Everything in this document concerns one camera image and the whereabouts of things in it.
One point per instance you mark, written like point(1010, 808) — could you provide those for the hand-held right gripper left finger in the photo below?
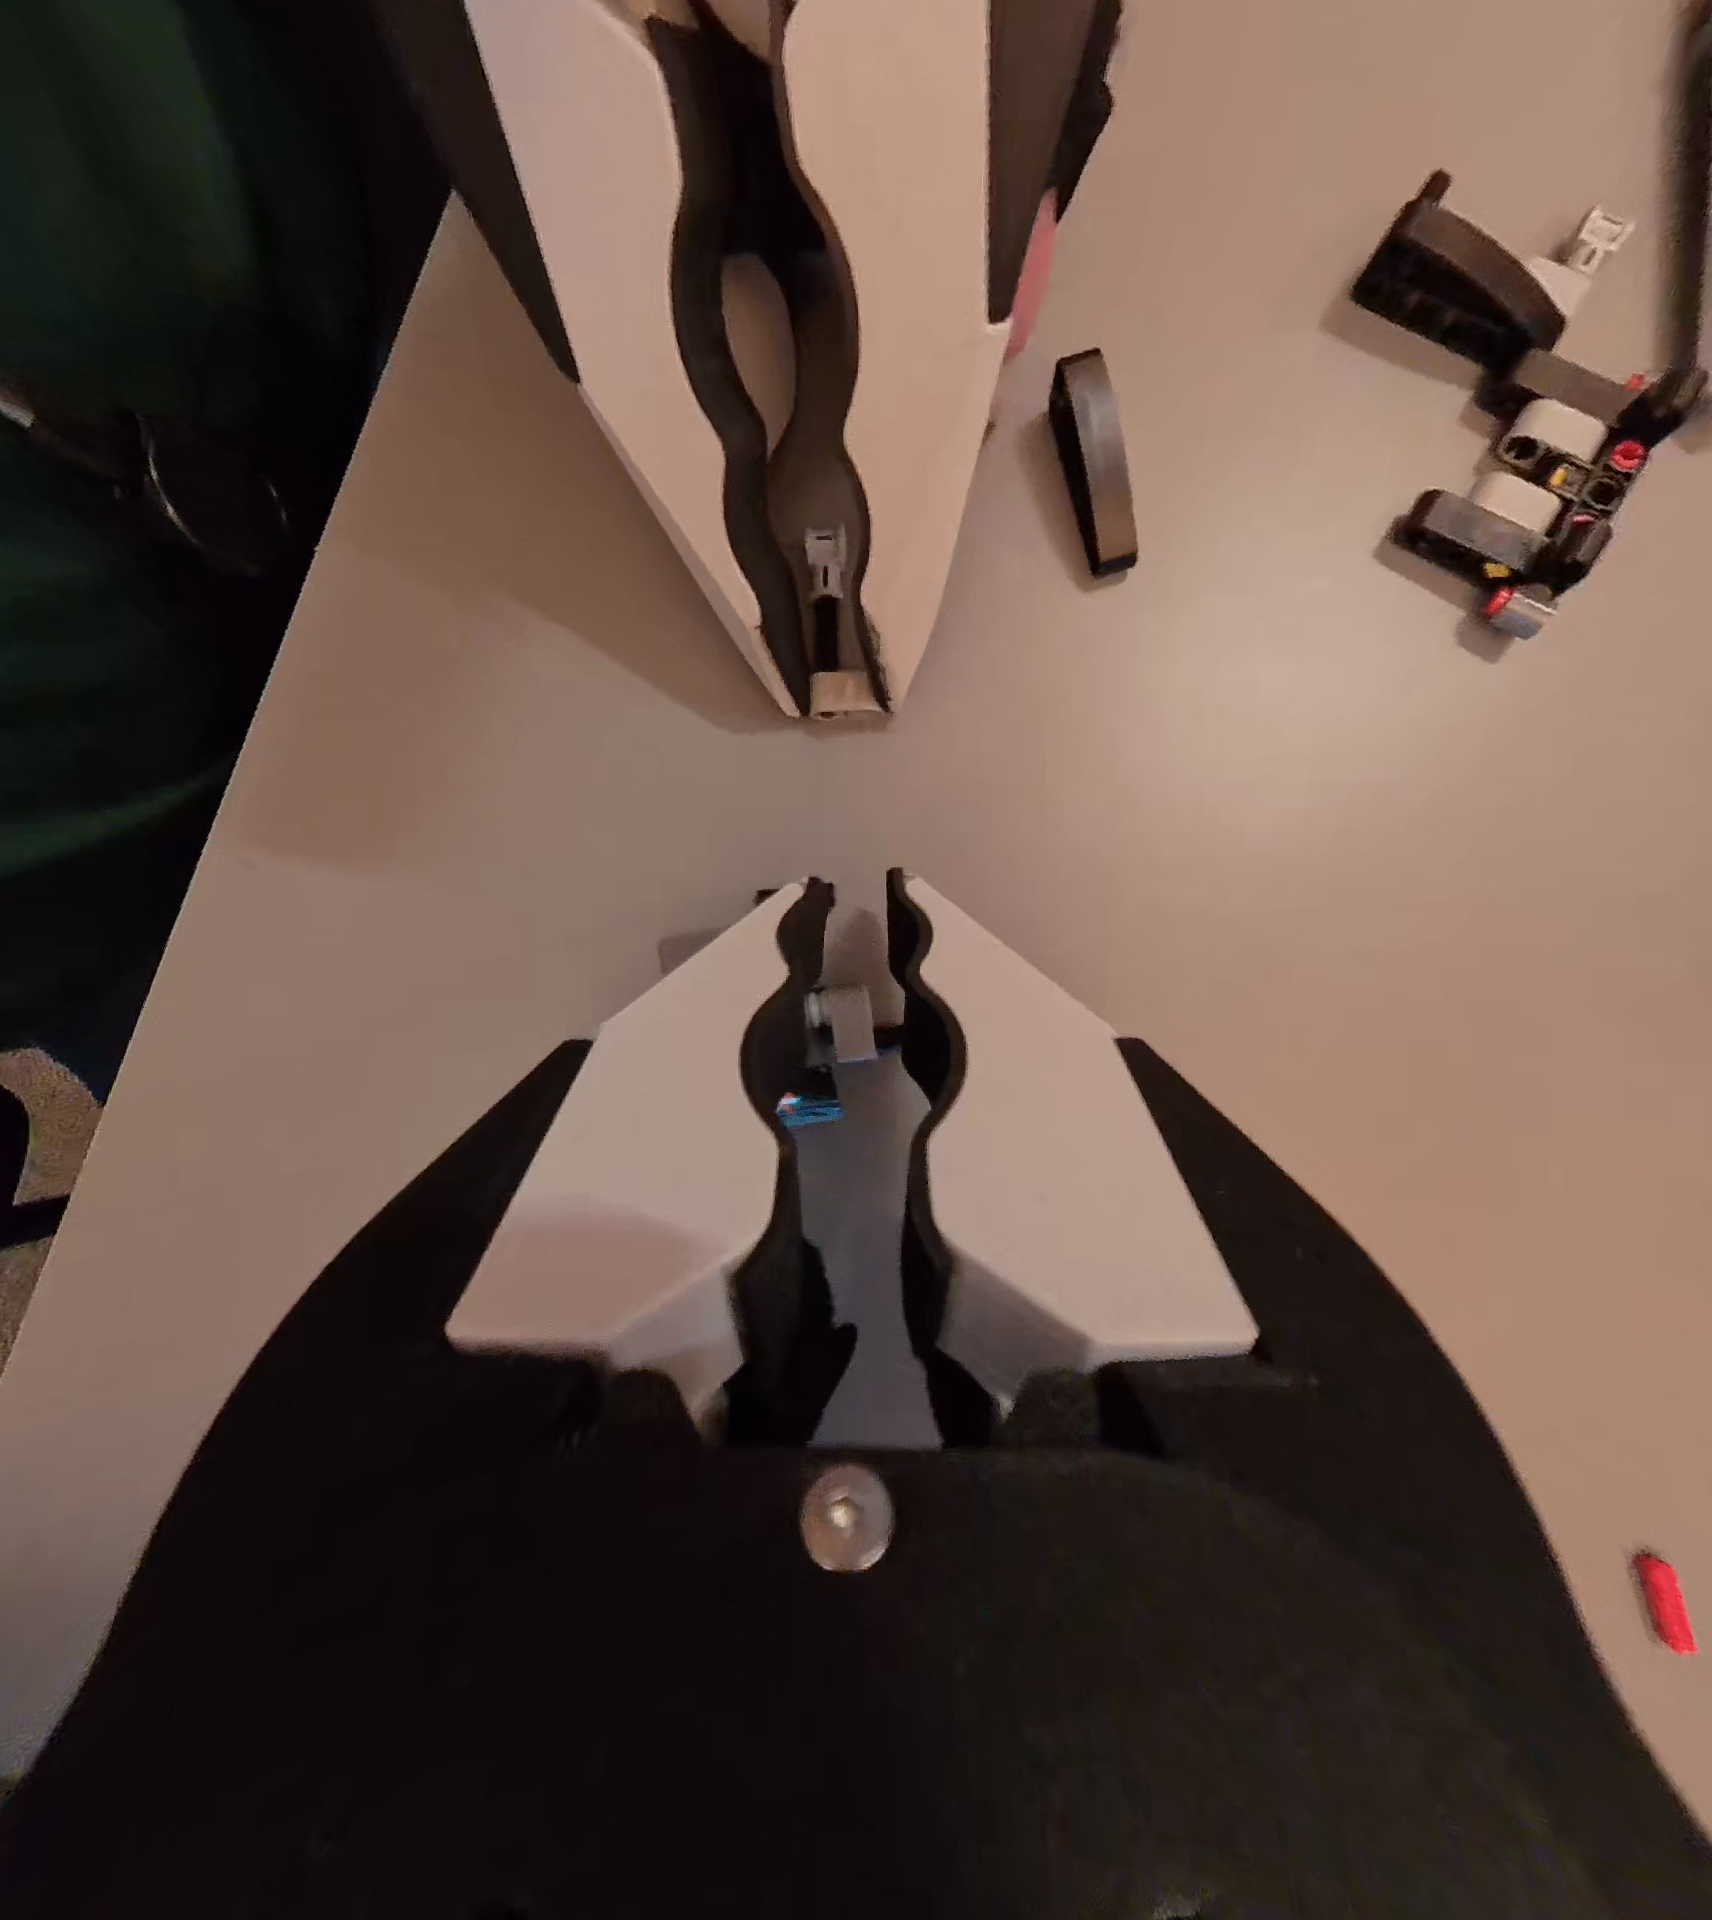
point(601, 1201)

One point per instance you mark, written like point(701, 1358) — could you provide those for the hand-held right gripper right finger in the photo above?
point(1080, 1201)

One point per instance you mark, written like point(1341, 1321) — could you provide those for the grey blue lego block subassembly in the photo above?
point(841, 1021)

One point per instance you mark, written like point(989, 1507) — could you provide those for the black curved lego beam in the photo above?
point(1097, 465)

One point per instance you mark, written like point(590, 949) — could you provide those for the small light grey lego connector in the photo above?
point(1598, 241)

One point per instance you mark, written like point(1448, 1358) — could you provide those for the black white lego frame subassembly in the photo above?
point(1457, 284)

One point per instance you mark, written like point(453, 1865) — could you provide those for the red lego pin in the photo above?
point(1666, 1602)

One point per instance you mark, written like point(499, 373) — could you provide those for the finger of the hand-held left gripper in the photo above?
point(586, 225)
point(916, 225)

